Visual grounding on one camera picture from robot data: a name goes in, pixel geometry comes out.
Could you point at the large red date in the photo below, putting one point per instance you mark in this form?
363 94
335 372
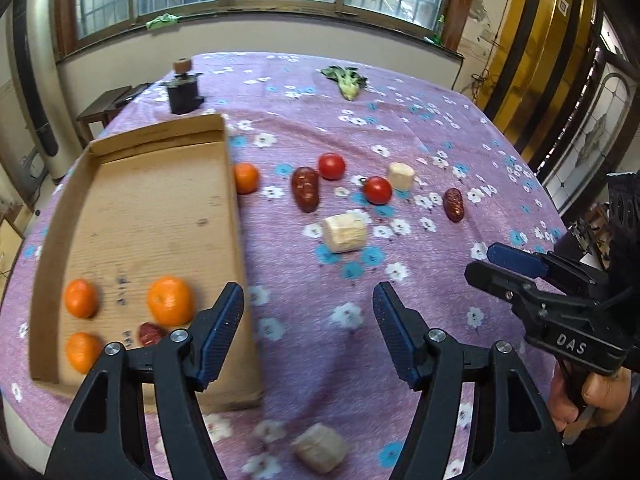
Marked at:
305 188

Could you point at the dark wooden stool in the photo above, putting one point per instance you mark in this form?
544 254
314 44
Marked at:
106 107

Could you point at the red date in tray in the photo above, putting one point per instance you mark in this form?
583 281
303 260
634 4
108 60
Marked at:
150 334

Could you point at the cardboard tray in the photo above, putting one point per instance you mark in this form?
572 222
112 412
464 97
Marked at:
151 202

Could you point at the green cloth on windowsill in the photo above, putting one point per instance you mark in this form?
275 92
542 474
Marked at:
162 21

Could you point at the purple floral tablecloth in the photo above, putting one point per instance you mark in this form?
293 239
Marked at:
323 358

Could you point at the red tomato with stem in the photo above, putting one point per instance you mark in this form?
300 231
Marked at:
377 191

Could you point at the black cup with roll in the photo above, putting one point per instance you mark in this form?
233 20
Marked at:
182 89

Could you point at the green leafy vegetable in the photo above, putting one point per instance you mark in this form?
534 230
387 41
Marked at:
348 80

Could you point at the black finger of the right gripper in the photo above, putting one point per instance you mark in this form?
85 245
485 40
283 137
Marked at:
523 295

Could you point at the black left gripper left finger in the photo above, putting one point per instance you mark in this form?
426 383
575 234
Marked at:
103 435

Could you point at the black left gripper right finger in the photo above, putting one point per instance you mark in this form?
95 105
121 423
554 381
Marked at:
512 435

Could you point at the standing air conditioner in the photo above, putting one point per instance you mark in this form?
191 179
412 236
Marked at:
29 25

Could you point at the large orange in tray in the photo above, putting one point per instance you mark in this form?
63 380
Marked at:
170 301

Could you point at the glass panel door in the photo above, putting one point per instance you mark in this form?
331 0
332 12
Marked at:
590 132

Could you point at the small orange lower left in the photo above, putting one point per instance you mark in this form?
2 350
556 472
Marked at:
82 350

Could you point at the small orange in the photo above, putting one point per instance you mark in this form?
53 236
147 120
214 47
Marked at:
81 298
82 350

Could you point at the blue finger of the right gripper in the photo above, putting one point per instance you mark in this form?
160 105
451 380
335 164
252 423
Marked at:
530 262

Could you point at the small red date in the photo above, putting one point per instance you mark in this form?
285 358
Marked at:
453 205

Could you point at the person's right hand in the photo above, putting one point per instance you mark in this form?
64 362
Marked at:
609 395

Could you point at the small orange upper left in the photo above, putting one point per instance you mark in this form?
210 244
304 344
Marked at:
81 298

